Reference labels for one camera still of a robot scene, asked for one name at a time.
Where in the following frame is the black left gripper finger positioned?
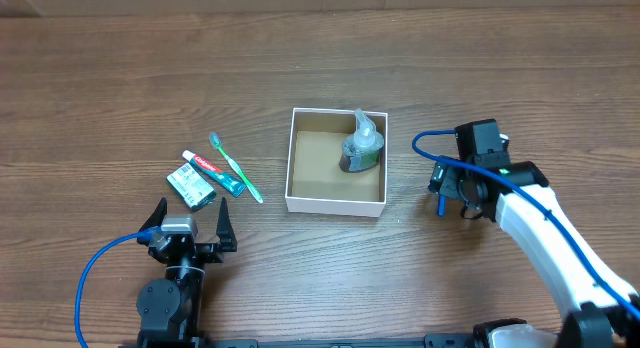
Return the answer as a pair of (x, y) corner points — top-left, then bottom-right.
(139, 197), (168, 232)
(216, 197), (237, 252)

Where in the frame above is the green white soap bar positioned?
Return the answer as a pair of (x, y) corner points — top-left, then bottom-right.
(166, 163), (216, 211)

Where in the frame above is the Colgate toothpaste tube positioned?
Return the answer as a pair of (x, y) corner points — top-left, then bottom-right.
(182, 150), (246, 197)

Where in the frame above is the blue disposable razor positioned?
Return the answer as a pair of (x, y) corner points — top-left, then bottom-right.
(437, 195), (447, 217)

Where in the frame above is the clear soap pump bottle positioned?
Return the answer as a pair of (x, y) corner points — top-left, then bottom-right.
(339, 109), (384, 173)

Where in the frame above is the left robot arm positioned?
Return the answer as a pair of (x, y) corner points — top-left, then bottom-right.
(136, 199), (237, 347)

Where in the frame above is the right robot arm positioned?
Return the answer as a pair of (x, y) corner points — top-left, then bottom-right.
(422, 119), (639, 348)

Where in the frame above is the green toothbrush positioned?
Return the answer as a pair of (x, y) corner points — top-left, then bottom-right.
(209, 132), (264, 204)

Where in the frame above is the white cardboard box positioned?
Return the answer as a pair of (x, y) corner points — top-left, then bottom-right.
(285, 107), (388, 218)

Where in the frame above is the left blue cable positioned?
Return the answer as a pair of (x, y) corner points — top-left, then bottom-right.
(74, 228), (160, 348)

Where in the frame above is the blue cable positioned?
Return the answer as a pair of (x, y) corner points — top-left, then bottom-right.
(411, 130), (640, 322)
(74, 228), (160, 348)

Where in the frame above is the right blue cable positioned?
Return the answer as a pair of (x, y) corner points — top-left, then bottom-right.
(411, 130), (640, 322)

